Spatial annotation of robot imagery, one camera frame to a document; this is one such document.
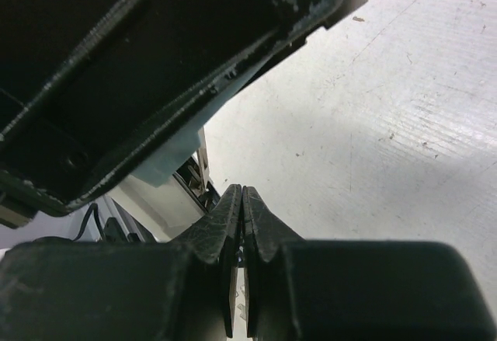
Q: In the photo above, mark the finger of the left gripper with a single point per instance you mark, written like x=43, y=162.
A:
x=90, y=88

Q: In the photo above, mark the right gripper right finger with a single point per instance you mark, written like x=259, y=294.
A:
x=298, y=289

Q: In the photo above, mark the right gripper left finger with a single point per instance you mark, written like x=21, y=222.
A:
x=179, y=290

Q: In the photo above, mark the light blue white stapler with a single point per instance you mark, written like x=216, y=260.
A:
x=182, y=170

